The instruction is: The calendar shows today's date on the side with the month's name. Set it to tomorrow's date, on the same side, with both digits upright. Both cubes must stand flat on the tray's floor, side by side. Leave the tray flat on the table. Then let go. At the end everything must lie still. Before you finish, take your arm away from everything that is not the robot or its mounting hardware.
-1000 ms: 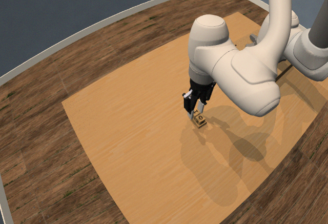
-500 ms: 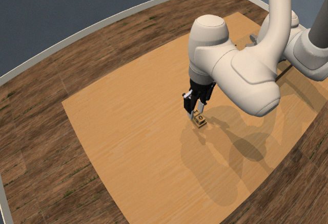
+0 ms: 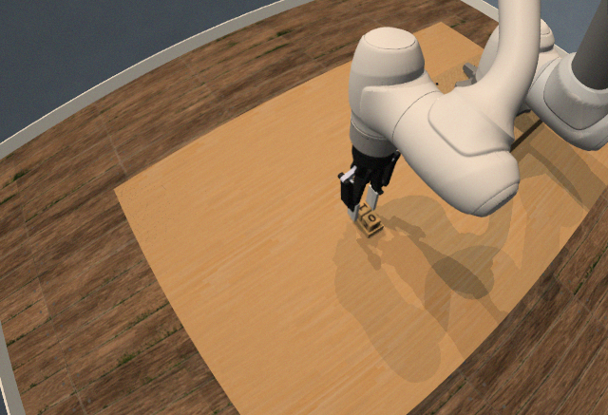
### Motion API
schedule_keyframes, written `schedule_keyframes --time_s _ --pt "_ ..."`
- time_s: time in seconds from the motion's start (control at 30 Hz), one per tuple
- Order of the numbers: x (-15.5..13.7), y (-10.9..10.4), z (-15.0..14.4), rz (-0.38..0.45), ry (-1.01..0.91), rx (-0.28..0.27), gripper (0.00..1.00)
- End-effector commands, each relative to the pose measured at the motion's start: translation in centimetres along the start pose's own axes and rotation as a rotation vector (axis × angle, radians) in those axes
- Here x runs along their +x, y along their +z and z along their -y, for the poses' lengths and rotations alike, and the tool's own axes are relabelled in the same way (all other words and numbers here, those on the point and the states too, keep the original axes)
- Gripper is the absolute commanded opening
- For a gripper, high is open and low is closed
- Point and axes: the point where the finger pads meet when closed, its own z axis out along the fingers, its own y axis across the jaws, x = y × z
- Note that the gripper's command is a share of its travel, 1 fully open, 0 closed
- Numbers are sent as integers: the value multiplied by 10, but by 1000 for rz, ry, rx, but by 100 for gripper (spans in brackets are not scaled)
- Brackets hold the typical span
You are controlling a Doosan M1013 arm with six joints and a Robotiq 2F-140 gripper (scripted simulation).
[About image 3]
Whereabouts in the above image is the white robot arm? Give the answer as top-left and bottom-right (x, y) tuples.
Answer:
(349, 0), (608, 217)

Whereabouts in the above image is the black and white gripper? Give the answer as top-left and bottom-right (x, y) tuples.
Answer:
(338, 146), (401, 221)

